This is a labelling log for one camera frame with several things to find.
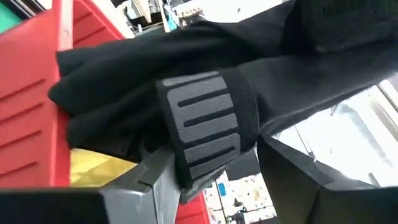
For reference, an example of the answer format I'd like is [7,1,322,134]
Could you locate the red plastic laundry bin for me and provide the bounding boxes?
[0,0,213,224]

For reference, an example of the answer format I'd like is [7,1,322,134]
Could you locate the black garment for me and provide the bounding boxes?
[48,0,398,164]

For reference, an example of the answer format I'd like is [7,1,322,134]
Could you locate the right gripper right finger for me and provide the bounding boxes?
[257,133,398,224]

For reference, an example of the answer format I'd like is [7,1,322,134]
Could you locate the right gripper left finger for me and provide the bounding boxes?
[0,68,261,224]

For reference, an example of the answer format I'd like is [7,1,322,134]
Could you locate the yellow T-shirt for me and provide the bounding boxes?
[70,147,138,188]

